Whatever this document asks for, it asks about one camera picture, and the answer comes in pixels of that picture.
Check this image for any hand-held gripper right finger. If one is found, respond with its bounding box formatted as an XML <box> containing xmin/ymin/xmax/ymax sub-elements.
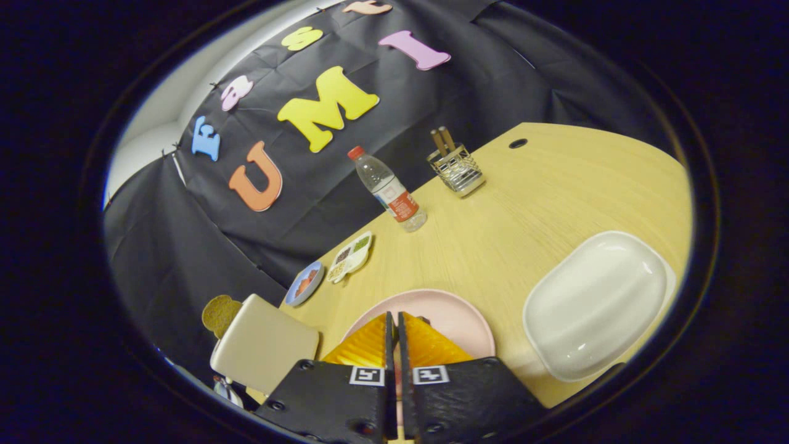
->
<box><xmin>398</xmin><ymin>311</ymin><xmax>550</xmax><ymax>444</ymax></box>

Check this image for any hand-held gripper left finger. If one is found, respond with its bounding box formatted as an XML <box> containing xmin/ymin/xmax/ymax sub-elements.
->
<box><xmin>253</xmin><ymin>311</ymin><xmax>398</xmax><ymax>444</ymax></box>

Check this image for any brown bread slice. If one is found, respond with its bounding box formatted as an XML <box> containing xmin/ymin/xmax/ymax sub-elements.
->
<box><xmin>202</xmin><ymin>295</ymin><xmax>242</xmax><ymax>339</ymax></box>

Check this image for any pink round plate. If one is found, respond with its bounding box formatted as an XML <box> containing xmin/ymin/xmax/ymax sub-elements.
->
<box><xmin>341</xmin><ymin>289</ymin><xmax>496</xmax><ymax>371</ymax></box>

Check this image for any cream white toaster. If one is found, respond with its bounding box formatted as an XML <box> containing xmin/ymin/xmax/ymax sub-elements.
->
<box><xmin>210</xmin><ymin>294</ymin><xmax>321</xmax><ymax>397</ymax></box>

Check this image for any small blue plate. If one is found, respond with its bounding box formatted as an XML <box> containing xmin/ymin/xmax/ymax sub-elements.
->
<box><xmin>285</xmin><ymin>260</ymin><xmax>325</xmax><ymax>308</ymax></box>

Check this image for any white divided condiment dish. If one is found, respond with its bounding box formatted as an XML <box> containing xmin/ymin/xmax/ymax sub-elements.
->
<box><xmin>326</xmin><ymin>231</ymin><xmax>374</xmax><ymax>285</ymax></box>

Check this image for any white rounded square plate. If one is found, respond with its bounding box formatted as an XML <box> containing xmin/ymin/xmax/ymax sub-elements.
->
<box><xmin>523</xmin><ymin>231</ymin><xmax>677</xmax><ymax>383</ymax></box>

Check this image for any clear red-capped water bottle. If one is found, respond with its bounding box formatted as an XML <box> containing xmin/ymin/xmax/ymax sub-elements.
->
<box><xmin>347</xmin><ymin>146</ymin><xmax>428</xmax><ymax>233</ymax></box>

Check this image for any metal wire utensil holder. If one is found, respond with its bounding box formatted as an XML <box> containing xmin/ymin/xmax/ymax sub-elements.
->
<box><xmin>427</xmin><ymin>145</ymin><xmax>486</xmax><ymax>198</ymax></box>

